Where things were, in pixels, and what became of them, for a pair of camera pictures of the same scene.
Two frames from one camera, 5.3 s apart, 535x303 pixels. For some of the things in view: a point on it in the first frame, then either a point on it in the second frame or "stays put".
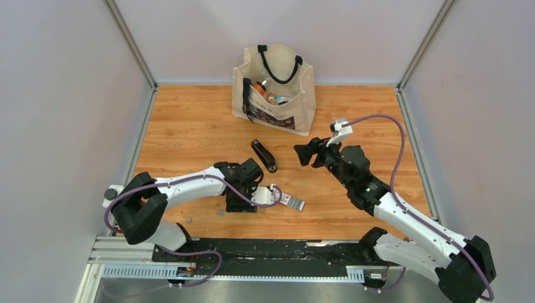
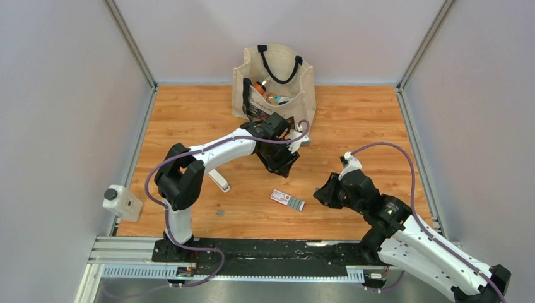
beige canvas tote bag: x=274 y=86 stays put
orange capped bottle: x=260 y=88 stays put
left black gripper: x=233 y=206 -> x=283 y=166
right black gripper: x=315 y=146 -> x=325 y=194
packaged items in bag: x=277 y=100 stays put
